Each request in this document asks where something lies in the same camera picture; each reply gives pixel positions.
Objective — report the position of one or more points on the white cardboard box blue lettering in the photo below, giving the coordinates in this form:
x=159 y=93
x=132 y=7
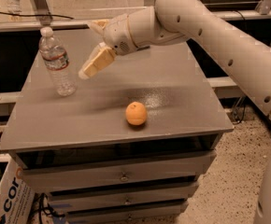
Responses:
x=16 y=197

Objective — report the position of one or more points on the grey drawer cabinet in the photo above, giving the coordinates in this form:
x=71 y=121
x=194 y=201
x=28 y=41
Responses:
x=46 y=130

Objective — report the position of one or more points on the middle grey drawer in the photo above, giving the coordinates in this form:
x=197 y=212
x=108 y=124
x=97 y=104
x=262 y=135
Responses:
x=136 y=193

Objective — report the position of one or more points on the top grey drawer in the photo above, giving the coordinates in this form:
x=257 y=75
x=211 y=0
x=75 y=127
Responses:
x=109 y=173

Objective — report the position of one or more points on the grey drawer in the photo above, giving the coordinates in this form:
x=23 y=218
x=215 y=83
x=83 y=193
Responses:
x=109 y=173
x=136 y=193
x=130 y=212

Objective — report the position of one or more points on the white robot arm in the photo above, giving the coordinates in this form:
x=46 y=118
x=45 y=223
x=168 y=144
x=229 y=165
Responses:
x=244 y=59

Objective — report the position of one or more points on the metal frame rail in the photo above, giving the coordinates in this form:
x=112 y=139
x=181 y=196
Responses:
x=48 y=20

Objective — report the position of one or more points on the bottom grey drawer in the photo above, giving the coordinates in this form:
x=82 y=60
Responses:
x=130 y=212

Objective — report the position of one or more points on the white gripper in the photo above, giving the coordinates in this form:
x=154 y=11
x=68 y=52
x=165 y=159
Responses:
x=118 y=34

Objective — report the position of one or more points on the orange fruit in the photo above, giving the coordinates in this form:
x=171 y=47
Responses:
x=136 y=113

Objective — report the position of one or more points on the clear red-label water bottle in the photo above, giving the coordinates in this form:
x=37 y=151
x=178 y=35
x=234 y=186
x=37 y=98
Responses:
x=57 y=62

